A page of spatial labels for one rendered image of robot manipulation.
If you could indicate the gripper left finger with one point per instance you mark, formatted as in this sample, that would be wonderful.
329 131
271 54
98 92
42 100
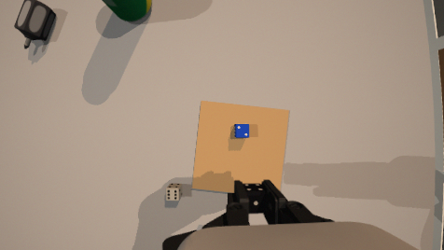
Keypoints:
237 214

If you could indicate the blue die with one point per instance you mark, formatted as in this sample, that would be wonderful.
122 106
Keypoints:
241 130

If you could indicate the white die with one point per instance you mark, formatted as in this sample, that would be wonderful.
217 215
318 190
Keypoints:
173 192

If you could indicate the green drink can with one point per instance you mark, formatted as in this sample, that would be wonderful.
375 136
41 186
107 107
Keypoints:
129 10

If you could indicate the orange flat square mat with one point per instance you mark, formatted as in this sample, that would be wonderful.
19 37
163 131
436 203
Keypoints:
222 158

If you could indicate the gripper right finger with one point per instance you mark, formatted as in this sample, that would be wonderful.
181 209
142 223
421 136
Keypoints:
282 211

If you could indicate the black die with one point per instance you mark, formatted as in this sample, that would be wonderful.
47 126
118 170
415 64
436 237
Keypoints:
257 198

